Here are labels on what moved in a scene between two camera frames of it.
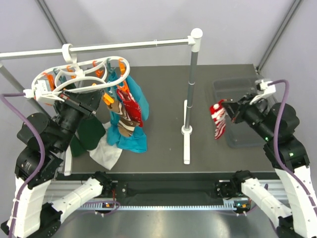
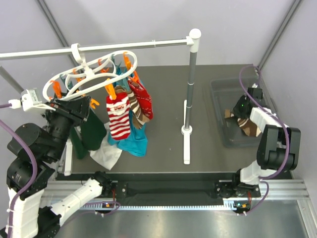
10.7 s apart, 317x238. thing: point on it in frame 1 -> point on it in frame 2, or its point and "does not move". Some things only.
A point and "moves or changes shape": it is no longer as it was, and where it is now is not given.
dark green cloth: [91, 132] does not move
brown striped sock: [126, 126] -> [138, 118]
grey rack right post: [192, 76] does not move
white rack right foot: [186, 132] does not move
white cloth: [106, 155] does not move
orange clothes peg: [107, 99] -> [111, 90]
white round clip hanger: [73, 77] moves or changes shape
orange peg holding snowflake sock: [125, 87] -> [135, 77]
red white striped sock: [218, 113] -> [119, 112]
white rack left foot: [68, 170] does not move
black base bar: [162, 192] does not move
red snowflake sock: [132, 105] -> [143, 99]
